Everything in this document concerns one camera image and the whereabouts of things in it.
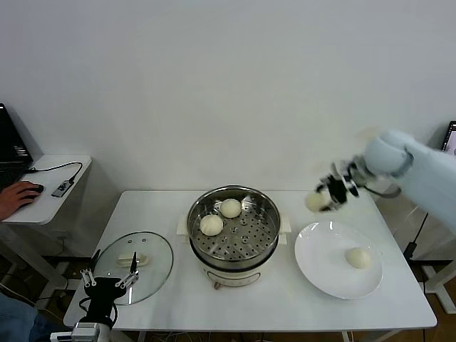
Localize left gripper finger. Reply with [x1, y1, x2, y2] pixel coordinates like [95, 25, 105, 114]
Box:
[79, 249, 102, 288]
[115, 251, 140, 289]

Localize blue jeans leg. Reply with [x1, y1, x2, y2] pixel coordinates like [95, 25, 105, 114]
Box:
[0, 291, 60, 342]

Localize white steamed baozi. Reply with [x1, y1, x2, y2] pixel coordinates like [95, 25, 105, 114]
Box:
[199, 214, 225, 237]
[344, 247, 373, 271]
[306, 192, 334, 214]
[219, 197, 242, 219]

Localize black laptop code screen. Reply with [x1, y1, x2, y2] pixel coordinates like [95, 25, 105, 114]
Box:
[0, 103, 35, 193]

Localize perforated steel steamer basket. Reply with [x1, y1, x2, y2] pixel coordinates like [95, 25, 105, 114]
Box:
[177, 185, 293, 271]

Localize grey usb hub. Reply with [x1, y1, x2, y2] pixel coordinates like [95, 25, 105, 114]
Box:
[51, 178, 76, 198]

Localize black usb hub cable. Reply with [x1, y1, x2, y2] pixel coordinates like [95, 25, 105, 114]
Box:
[24, 161, 84, 183]

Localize round white plate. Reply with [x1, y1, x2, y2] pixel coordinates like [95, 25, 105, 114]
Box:
[294, 221, 385, 300]

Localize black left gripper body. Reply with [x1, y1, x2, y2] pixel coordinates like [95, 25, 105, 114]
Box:
[84, 276, 128, 324]

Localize black power cable with adapter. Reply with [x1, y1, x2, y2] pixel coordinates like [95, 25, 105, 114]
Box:
[403, 211, 429, 264]

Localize person's bare hand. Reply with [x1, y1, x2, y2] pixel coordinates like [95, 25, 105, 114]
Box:
[0, 180, 41, 219]

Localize white side table with label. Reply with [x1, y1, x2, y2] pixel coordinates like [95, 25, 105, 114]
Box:
[405, 199, 456, 316]

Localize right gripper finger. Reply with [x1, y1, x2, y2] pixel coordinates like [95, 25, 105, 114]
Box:
[318, 202, 349, 215]
[314, 162, 340, 195]

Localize black computer mouse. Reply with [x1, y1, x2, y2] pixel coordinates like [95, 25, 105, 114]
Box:
[22, 184, 45, 208]

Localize black laptop image windows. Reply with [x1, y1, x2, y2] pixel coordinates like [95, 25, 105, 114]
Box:
[440, 120, 456, 156]

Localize white floor cable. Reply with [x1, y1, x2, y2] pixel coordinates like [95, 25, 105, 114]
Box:
[0, 282, 66, 318]

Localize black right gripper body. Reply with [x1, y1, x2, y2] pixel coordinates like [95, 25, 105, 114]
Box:
[327, 162, 360, 207]

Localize cream electric cooking pot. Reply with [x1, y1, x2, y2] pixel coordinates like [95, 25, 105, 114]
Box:
[180, 233, 289, 291]

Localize glass lid cream handle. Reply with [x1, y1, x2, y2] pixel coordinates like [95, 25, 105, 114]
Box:
[93, 231, 175, 306]

